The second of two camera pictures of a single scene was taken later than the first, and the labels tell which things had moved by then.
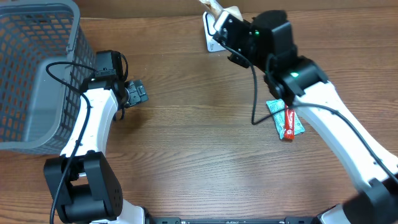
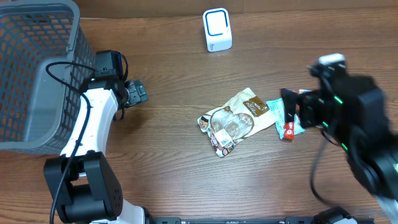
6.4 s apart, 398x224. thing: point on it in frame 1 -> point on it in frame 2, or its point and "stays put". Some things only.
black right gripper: (233, 45) -> (310, 112)
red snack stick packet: (290, 123) stays put
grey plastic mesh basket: (35, 107) stays put
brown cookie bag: (216, 8) -> (228, 125)
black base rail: (286, 220) stays put
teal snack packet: (277, 107) stays put
